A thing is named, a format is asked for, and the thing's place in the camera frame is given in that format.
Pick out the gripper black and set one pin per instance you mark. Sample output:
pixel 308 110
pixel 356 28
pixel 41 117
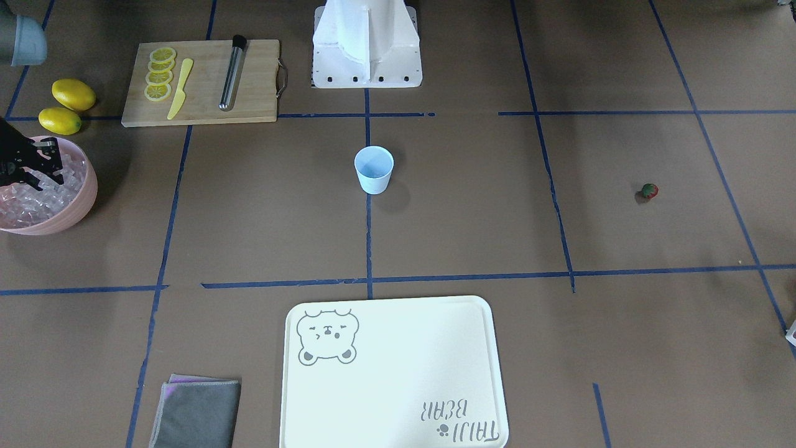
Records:
pixel 13 154

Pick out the strawberry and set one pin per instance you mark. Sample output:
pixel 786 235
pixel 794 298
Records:
pixel 649 191

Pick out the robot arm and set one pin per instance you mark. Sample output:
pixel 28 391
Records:
pixel 24 43

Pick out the pile of ice cubes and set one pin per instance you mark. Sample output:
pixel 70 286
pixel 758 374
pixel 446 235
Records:
pixel 23 207

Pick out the light blue cup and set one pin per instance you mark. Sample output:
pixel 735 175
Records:
pixel 374 166

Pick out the pink bowl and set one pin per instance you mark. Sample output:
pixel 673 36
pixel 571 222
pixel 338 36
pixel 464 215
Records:
pixel 72 218

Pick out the lemon far from board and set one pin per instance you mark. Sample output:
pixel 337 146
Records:
pixel 60 120

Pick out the lemon near board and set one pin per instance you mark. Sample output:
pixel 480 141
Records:
pixel 74 94

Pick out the lemon slices row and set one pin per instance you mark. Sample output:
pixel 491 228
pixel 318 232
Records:
pixel 160 73

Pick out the wooden cutting board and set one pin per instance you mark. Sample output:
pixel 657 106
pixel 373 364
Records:
pixel 255 99

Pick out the yellow plastic knife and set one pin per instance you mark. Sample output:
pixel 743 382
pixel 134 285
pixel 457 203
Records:
pixel 179 94

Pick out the steel muddler black tip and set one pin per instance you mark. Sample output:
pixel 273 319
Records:
pixel 235 63

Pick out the grey folded cloth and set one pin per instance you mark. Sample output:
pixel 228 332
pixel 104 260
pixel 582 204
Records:
pixel 196 411

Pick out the cream bear tray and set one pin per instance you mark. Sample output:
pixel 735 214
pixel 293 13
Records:
pixel 403 372

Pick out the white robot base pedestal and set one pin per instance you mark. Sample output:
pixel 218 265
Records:
pixel 366 44

